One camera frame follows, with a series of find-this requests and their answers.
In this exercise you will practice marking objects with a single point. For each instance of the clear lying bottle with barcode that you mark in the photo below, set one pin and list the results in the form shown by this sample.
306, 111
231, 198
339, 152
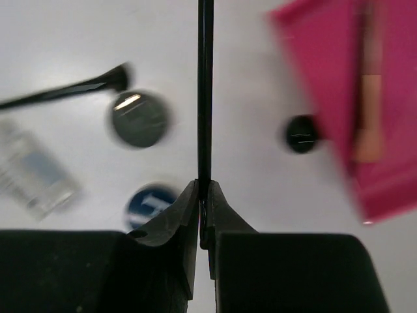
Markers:
32, 177

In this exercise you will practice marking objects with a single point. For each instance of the long black makeup brush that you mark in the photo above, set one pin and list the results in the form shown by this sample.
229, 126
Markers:
204, 109

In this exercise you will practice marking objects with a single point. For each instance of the black round compact jar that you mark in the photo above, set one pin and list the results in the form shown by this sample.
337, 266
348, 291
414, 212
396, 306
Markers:
139, 119

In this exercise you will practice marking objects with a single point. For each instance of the black fluffy powder brush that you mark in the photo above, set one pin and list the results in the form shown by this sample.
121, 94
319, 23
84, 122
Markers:
117, 79

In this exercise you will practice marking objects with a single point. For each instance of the pink rose-gold makeup brush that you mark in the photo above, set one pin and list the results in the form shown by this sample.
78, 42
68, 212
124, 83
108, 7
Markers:
368, 137

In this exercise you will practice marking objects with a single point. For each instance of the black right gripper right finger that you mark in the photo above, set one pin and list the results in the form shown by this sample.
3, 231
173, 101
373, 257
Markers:
286, 272

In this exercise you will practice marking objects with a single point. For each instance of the navy round jar letter F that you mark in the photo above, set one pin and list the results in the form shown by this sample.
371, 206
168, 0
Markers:
147, 202

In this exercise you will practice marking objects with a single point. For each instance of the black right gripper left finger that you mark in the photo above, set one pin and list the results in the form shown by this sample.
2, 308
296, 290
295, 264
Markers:
150, 269

